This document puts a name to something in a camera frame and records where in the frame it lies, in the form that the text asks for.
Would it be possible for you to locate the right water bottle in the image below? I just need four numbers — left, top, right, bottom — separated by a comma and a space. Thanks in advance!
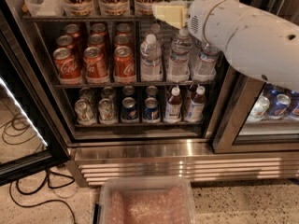
192, 43, 220, 82

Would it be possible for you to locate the middle water bottle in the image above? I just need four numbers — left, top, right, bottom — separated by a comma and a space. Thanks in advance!
167, 28, 192, 82

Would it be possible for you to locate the stainless steel fridge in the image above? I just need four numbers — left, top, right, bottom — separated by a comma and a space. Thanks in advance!
0, 0, 299, 189

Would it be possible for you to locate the right pepsi can behind door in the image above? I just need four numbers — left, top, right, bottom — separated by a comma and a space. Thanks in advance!
286, 98, 299, 120

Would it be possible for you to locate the coca-cola can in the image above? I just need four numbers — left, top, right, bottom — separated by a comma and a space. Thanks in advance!
87, 34, 107, 49
53, 48, 81, 79
56, 35, 80, 52
83, 47, 107, 78
116, 22, 133, 36
64, 23, 81, 39
114, 46, 135, 77
91, 22, 108, 36
114, 35, 132, 48

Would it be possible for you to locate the left tea bottle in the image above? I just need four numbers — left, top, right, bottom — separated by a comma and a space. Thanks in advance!
164, 86, 182, 123

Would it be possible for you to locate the back left coca-cola can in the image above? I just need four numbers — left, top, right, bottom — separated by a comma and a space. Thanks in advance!
64, 23, 81, 39

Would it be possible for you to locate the front left green-white can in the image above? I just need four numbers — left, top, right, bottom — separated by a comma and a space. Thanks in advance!
75, 99, 96, 125

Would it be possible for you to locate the open glass fridge door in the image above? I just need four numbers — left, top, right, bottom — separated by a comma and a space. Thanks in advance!
0, 0, 68, 186

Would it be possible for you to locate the green-white can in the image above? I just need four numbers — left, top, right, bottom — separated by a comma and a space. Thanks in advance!
75, 99, 96, 125
98, 98, 117, 124
101, 87, 116, 102
78, 88, 95, 105

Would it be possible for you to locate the back left pepsi can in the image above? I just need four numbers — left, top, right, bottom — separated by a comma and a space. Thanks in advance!
122, 86, 136, 99

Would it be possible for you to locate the middle centre coca-cola can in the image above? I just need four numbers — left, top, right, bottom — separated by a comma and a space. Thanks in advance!
87, 34, 107, 49

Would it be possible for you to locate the back right coca-cola can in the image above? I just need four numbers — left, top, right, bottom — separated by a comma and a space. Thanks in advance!
116, 22, 133, 36

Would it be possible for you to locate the clear plastic bin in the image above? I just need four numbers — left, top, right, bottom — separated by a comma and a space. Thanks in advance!
96, 176, 196, 224

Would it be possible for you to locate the pepsi can behind door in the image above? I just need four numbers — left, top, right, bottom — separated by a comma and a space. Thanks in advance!
286, 98, 299, 120
267, 93, 291, 119

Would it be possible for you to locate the front left coca-cola can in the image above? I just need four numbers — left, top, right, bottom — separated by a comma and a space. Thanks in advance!
53, 48, 81, 79

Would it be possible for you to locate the back left green-white can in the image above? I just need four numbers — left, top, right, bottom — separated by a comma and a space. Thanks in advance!
78, 88, 95, 105

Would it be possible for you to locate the front right coca-cola can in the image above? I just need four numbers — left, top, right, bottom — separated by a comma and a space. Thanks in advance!
114, 46, 135, 77

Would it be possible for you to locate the front middle coca-cola can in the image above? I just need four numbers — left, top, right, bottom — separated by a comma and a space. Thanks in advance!
83, 47, 107, 78

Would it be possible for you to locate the black floor cable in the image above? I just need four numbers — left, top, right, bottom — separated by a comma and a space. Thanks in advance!
0, 112, 78, 224

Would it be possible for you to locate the closed glass fridge door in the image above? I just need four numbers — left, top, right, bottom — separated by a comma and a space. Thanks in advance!
213, 0, 299, 153

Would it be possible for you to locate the back centre coca-cola can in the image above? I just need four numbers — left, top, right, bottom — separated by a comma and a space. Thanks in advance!
91, 22, 108, 36

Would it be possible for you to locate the right tea bottle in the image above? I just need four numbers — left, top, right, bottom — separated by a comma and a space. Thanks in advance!
184, 86, 206, 122

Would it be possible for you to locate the middle right coca-cola can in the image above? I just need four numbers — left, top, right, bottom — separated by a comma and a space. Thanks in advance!
114, 35, 132, 48

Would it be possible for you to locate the water bottle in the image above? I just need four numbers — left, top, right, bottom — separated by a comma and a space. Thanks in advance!
140, 34, 162, 81
192, 43, 220, 82
167, 28, 192, 82

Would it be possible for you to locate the empty clear shelf tray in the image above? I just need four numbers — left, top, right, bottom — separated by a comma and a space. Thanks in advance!
25, 0, 64, 17

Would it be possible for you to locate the front left pepsi can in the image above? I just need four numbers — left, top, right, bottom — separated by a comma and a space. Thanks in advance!
121, 97, 138, 123

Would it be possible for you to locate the back right pepsi can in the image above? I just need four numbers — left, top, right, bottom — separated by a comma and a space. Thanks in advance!
146, 86, 158, 98

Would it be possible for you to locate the tea bottle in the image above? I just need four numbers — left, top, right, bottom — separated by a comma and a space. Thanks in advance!
164, 86, 182, 123
184, 86, 206, 122

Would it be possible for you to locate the white can behind door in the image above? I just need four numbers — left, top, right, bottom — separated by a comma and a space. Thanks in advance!
248, 95, 270, 122

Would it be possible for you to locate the middle left coca-cola can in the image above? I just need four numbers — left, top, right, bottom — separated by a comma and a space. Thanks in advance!
56, 35, 80, 52

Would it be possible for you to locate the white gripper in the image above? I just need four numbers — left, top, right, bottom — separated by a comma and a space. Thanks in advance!
152, 0, 247, 48

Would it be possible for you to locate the front right pepsi can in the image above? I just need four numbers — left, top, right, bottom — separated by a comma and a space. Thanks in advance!
143, 97, 160, 122

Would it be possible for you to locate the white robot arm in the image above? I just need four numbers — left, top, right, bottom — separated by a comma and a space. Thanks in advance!
152, 0, 299, 91

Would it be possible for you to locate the left water bottle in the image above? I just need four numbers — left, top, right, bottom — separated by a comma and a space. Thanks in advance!
140, 34, 162, 81

